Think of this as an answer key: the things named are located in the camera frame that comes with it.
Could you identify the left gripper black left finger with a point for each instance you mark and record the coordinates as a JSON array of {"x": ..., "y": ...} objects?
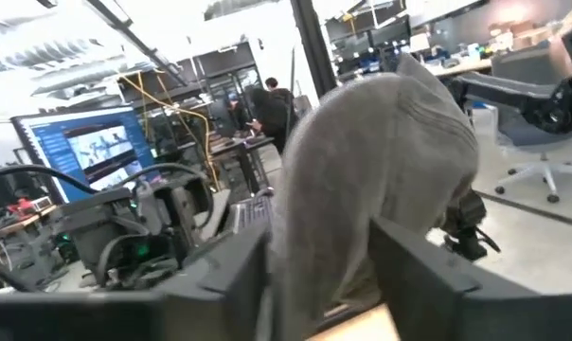
[{"x": 248, "y": 265}]

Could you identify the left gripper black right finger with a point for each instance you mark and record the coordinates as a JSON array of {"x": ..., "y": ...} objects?
[{"x": 409, "y": 284}]

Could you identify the dark grey cap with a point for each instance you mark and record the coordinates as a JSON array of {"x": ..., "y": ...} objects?
[{"x": 371, "y": 151}]

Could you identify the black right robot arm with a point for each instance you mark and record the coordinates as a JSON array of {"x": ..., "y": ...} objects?
[{"x": 101, "y": 222}]

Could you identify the black keyboard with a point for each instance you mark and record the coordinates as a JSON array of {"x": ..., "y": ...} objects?
[{"x": 253, "y": 213}]

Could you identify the dark work desk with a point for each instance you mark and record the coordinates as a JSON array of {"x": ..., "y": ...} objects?
[{"x": 241, "y": 144}]

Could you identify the person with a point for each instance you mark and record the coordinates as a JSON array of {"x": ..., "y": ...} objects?
[
  {"x": 236, "y": 113},
  {"x": 273, "y": 83},
  {"x": 269, "y": 118}
]

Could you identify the white bin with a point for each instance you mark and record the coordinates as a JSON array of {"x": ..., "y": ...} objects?
[{"x": 485, "y": 123}]

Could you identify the white office chair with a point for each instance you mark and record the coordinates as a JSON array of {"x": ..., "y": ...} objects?
[{"x": 544, "y": 168}]

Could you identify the monitor with blue screen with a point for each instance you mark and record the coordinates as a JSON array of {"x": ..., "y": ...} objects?
[{"x": 96, "y": 147}]

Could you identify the wooden workbench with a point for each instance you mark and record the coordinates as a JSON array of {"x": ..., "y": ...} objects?
[{"x": 456, "y": 68}]

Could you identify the wooden side desk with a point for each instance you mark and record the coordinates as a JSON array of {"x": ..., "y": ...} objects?
[{"x": 25, "y": 220}]

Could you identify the black pillar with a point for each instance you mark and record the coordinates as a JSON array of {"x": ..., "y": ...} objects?
[{"x": 314, "y": 47}]

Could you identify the black shelf unit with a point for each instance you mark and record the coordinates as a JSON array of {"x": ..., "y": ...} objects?
[{"x": 362, "y": 42}]

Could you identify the cardboard box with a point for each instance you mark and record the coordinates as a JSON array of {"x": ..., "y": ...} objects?
[{"x": 518, "y": 35}]

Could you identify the small black mounted camera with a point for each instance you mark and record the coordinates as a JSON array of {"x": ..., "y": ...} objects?
[{"x": 466, "y": 222}]

